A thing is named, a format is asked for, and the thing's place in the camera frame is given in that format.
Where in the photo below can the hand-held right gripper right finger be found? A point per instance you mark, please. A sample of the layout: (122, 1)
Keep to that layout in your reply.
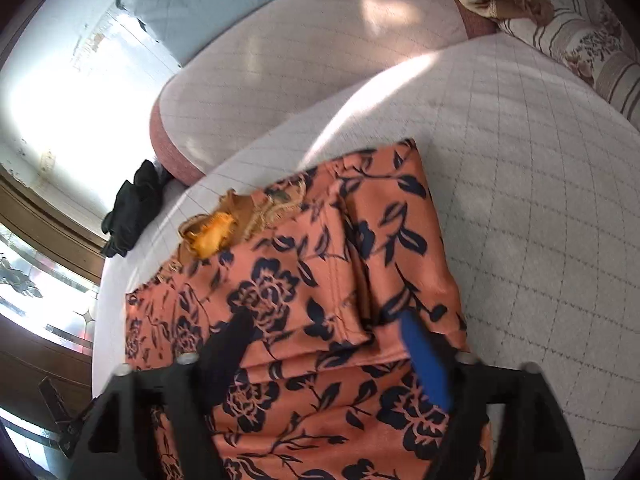
(425, 360)

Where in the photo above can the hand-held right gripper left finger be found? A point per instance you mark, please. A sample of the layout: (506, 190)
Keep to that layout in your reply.
(227, 345)

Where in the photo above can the orange floral dress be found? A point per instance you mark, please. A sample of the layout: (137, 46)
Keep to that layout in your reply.
(320, 280)

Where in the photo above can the black cloth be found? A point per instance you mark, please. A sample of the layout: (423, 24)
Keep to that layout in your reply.
(132, 205)

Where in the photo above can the wooden door with glass panel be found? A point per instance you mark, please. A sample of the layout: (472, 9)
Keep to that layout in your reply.
(45, 240)

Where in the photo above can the pink long pillow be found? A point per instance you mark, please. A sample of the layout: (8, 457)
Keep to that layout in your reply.
(280, 70)

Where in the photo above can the grey blue pillow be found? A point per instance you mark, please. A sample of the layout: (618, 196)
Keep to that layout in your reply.
(200, 5)

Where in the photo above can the striped floral pillow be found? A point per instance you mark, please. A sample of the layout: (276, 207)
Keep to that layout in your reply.
(590, 30)

